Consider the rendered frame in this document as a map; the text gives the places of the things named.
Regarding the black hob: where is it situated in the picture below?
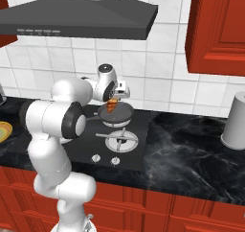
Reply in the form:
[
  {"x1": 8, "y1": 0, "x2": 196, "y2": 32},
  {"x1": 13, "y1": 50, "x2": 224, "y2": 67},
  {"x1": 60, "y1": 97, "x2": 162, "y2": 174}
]
[{"x1": 59, "y1": 104, "x2": 152, "y2": 173}]

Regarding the grey appliance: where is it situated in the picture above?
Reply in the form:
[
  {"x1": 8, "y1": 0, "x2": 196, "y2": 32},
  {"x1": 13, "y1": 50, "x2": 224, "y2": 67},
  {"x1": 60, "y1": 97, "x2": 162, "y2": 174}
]
[{"x1": 0, "y1": 83, "x2": 8, "y2": 106}]

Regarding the dark grey extractor hood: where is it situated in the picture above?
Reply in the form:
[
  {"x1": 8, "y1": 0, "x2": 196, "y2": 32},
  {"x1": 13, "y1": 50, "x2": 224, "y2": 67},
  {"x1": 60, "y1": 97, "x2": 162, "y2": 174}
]
[{"x1": 0, "y1": 0, "x2": 159, "y2": 41}]

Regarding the dark frying pan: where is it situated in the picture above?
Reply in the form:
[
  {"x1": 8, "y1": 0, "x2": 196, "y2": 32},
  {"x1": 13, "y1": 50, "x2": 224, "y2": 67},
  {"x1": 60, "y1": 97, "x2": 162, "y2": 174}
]
[{"x1": 84, "y1": 101, "x2": 135, "y2": 124}]

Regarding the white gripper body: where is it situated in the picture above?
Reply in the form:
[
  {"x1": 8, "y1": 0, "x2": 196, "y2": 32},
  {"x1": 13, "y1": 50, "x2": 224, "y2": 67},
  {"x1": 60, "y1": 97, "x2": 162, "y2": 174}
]
[{"x1": 114, "y1": 81, "x2": 131, "y2": 100}]

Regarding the red drawer front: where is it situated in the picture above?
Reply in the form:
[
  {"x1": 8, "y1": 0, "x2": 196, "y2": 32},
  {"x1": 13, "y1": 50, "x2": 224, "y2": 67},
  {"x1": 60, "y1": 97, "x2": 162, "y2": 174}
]
[
  {"x1": 0, "y1": 165, "x2": 60, "y2": 232},
  {"x1": 83, "y1": 181, "x2": 176, "y2": 232},
  {"x1": 167, "y1": 193, "x2": 245, "y2": 232}
]

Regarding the yellow plate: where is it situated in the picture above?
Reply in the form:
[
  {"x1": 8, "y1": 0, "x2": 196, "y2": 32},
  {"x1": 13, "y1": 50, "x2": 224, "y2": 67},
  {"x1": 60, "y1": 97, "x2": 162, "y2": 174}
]
[{"x1": 0, "y1": 121, "x2": 14, "y2": 145}]

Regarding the orange brown croissant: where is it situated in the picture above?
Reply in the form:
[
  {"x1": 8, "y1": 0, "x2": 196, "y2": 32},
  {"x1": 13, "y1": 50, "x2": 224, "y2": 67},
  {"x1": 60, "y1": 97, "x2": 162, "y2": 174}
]
[{"x1": 106, "y1": 98, "x2": 119, "y2": 114}]

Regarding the red wall cupboard door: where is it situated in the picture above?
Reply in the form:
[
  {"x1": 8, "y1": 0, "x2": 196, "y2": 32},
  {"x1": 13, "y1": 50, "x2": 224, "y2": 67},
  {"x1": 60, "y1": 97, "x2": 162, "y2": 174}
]
[{"x1": 185, "y1": 0, "x2": 245, "y2": 78}]

